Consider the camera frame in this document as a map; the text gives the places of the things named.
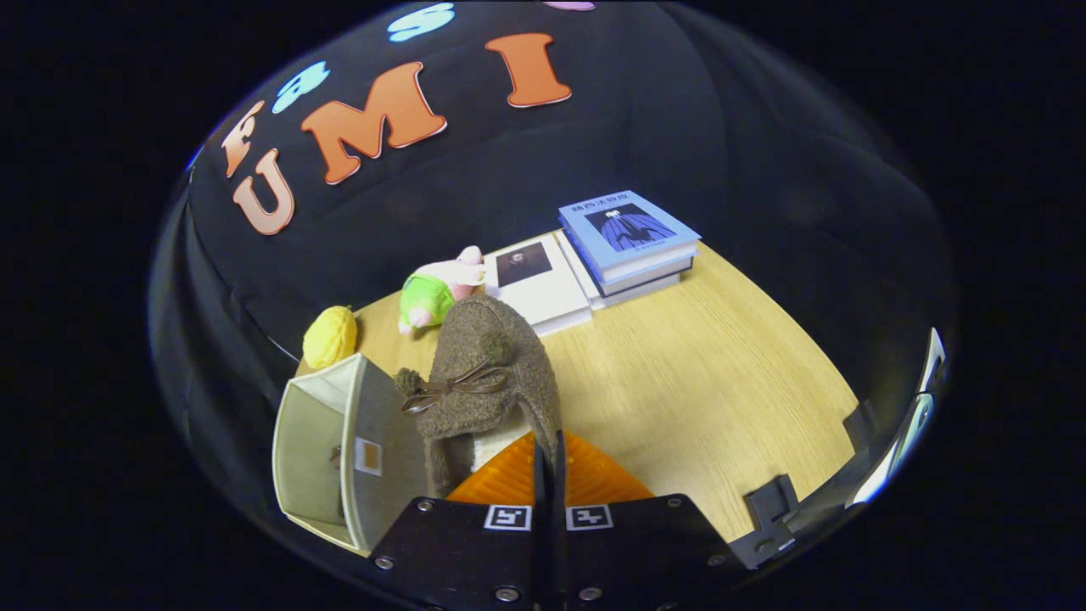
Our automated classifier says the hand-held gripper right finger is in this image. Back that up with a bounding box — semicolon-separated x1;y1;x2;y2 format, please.
553;429;752;610

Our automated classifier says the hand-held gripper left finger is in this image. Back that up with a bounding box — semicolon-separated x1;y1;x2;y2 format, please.
369;433;552;608

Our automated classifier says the grey storage box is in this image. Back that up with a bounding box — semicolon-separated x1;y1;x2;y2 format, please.
271;352;429;552

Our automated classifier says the black table clamp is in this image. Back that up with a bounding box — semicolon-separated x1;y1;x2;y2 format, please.
742;474;803;571

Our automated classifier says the white book with portrait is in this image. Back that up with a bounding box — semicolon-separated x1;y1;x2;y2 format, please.
484;233;595;338

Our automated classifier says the pink plush toy green outfit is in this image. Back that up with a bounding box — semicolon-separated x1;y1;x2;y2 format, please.
399;246;486;336

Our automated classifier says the dark-edged book under blue book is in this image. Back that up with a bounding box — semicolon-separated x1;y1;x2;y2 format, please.
560;233;698;311

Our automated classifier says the yellow knitted ball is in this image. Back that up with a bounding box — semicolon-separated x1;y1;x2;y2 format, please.
302;305;359;371

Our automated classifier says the blue cover book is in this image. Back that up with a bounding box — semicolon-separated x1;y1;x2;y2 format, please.
557;190;703;272

